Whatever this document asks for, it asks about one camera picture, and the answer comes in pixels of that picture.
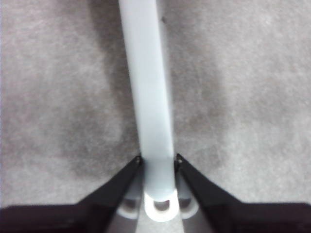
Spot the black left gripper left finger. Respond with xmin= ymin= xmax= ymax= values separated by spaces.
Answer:
xmin=0 ymin=154 xmax=143 ymax=233

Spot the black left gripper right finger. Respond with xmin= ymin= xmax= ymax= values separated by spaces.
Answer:
xmin=176 ymin=152 xmax=311 ymax=233

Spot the grey-handled sponge cup brush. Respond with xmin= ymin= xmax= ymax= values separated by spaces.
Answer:
xmin=118 ymin=0 xmax=179 ymax=223

